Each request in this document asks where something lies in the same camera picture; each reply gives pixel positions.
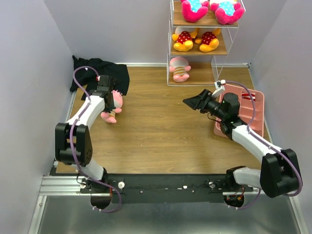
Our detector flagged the white wire wooden shelf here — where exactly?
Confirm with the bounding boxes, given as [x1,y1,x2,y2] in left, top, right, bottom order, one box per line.
[166,0,246,86]

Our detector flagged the small yellow plush toy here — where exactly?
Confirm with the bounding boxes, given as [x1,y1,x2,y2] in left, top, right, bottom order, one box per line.
[172,27,198,52]

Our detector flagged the pink pig plush striped shirt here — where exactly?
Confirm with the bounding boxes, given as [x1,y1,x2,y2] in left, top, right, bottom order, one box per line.
[169,57,191,82]

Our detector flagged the white plush blue dress back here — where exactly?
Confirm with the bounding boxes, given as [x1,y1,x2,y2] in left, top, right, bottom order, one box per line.
[209,0,245,25]

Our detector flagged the red white striped sock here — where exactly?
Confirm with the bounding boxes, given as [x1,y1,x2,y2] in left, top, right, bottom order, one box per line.
[241,93,256,101]

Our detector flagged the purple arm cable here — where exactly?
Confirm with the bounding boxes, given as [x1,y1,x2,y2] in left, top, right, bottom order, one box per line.
[224,80,303,210]
[69,65,122,213]

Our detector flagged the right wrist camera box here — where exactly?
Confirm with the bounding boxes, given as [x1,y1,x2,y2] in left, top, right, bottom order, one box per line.
[212,79,226,98]

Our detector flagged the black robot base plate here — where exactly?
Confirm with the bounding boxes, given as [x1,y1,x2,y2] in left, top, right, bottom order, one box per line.
[80,174,252,204]

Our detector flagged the white plush blue dress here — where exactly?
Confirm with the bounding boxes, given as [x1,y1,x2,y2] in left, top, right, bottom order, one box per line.
[209,0,245,25]
[181,0,209,23]

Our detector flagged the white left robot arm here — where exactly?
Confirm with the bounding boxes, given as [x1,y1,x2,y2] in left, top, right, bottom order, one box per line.
[55,75,115,193]

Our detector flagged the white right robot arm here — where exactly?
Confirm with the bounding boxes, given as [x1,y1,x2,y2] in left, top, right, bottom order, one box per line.
[183,89,303,198]

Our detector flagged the black cloth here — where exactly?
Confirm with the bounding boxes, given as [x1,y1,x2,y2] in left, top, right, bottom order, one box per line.
[72,56,130,96]

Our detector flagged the large yellow plush toy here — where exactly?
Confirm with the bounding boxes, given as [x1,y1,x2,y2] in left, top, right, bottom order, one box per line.
[195,28,221,52]

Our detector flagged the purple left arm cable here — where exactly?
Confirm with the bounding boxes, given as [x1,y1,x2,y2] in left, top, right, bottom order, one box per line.
[69,65,122,213]

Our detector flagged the white plush blue dress front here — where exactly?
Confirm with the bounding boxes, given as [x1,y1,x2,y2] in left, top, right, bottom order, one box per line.
[181,0,209,23]

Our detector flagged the pink divided organizer tray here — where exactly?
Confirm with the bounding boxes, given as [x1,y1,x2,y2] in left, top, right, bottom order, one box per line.
[214,84,265,139]

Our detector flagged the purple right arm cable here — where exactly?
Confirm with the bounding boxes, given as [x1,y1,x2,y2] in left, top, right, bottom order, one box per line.
[224,80,303,210]

